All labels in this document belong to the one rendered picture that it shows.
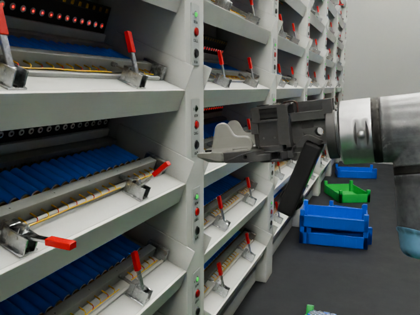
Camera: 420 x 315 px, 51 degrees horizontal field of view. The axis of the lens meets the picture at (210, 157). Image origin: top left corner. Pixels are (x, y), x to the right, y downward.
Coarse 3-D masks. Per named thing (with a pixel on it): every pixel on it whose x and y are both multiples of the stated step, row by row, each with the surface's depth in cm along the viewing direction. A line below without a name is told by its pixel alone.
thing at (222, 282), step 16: (240, 240) 151; (256, 240) 161; (224, 256) 137; (240, 256) 146; (256, 256) 150; (208, 272) 124; (224, 272) 131; (240, 272) 136; (208, 288) 122; (224, 288) 120; (208, 304) 115; (224, 304) 120
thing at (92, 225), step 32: (128, 128) 93; (160, 160) 89; (96, 192) 72; (160, 192) 81; (64, 224) 60; (96, 224) 63; (128, 224) 72; (0, 256) 49; (32, 256) 51; (64, 256) 57; (0, 288) 48
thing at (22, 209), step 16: (144, 160) 86; (96, 176) 72; (112, 176) 74; (128, 176) 80; (144, 176) 83; (48, 192) 61; (64, 192) 63; (80, 192) 67; (0, 208) 53; (16, 208) 55; (32, 208) 57; (48, 208) 60; (0, 224) 52; (32, 224) 55
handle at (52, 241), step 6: (24, 228) 50; (24, 234) 51; (30, 234) 51; (36, 234) 51; (36, 240) 50; (42, 240) 49; (48, 240) 49; (54, 240) 49; (60, 240) 49; (66, 240) 49; (72, 240) 49; (54, 246) 49; (60, 246) 48; (66, 246) 48; (72, 246) 48
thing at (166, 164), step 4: (164, 164) 72; (168, 164) 72; (160, 168) 73; (164, 168) 73; (152, 172) 73; (156, 172) 73; (160, 172) 74; (152, 176) 74; (140, 180) 76; (148, 180) 74; (140, 184) 75; (144, 184) 75
